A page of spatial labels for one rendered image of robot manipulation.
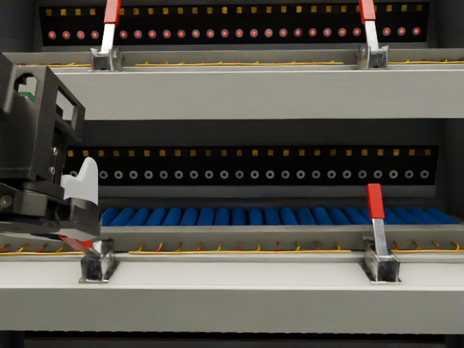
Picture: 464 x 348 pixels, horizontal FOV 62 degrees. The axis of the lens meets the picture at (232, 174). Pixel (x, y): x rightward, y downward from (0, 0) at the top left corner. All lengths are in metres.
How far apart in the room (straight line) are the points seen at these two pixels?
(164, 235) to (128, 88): 0.15
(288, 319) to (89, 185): 0.21
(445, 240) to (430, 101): 0.15
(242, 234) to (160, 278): 0.10
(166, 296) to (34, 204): 0.19
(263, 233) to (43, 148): 0.26
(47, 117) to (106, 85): 0.18
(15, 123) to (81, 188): 0.08
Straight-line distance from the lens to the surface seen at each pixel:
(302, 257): 0.40
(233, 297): 0.36
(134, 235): 0.43
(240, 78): 0.38
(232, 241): 0.42
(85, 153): 0.55
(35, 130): 0.21
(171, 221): 0.46
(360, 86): 0.40
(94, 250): 0.37
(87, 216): 0.24
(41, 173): 0.22
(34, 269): 0.44
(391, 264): 0.39
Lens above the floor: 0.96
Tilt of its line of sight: 7 degrees up
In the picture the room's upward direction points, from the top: straight up
